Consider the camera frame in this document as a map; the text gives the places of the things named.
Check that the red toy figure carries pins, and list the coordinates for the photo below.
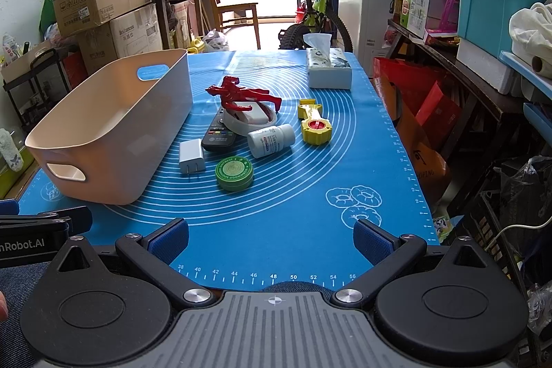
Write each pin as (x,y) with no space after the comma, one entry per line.
(231,94)

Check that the large stacked cardboard box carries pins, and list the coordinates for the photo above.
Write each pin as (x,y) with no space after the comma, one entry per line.
(134,33)

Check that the blue silicone baking mat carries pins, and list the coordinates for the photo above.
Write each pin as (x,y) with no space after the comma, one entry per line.
(295,221)

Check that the black tv remote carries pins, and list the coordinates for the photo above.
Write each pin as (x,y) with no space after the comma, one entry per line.
(218,138)

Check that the black metal shelf cart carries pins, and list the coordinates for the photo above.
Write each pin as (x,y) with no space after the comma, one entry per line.
(40,102)

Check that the green white product box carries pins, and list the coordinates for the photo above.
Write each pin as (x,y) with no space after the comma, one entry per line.
(414,14)

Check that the white tape roll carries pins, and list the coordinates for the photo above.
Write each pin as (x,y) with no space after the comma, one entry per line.
(258,117)

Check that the yellow toy wrench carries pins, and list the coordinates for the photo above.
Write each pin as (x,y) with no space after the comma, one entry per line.
(315,129)

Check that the yellow oil jug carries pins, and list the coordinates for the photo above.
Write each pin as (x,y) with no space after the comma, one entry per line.
(197,45)

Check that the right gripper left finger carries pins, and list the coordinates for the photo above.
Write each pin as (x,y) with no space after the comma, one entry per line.
(152,255)

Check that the red gift bag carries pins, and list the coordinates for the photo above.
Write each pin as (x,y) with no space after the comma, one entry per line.
(423,115)

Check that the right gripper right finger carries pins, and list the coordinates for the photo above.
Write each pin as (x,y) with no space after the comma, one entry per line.
(389,255)

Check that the green round tin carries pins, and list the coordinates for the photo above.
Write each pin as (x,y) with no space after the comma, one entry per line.
(234,173)

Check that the white pill bottle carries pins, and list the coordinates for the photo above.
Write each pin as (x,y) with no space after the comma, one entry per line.
(270,140)

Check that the tissue box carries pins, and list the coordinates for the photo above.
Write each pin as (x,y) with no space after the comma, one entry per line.
(328,68)

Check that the beige plastic storage bin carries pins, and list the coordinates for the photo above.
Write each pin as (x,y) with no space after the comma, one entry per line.
(104,140)

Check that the white usb charger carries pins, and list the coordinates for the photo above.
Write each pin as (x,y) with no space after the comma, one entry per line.
(191,157)

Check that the teal plastic storage bin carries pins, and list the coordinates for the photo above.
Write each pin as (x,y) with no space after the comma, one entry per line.
(485,22)

